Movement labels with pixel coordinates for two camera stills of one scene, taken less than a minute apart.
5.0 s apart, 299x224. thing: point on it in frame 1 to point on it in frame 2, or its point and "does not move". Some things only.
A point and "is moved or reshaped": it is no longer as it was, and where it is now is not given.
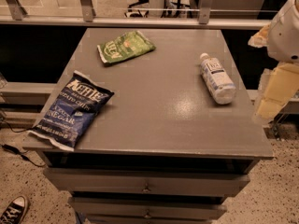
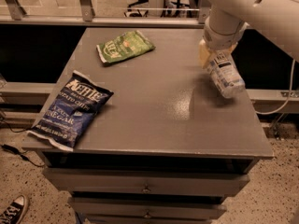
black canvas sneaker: (13, 213) does not move
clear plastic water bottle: (218, 80) is moved or reshaped
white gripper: (285, 36) to (220, 37)
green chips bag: (124, 45) does not move
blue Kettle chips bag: (70, 108) does not move
